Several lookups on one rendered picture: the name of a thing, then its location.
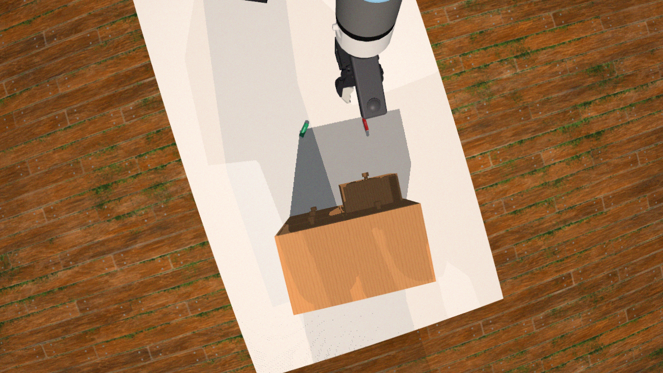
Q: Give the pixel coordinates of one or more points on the green aa battery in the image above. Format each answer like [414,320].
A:
[303,131]

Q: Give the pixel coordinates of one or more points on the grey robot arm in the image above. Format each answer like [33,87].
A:
[364,29]

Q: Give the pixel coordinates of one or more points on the brown wooden chest of drawers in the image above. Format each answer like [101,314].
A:
[355,259]

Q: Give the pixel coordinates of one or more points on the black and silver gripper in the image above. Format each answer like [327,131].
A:
[345,83]

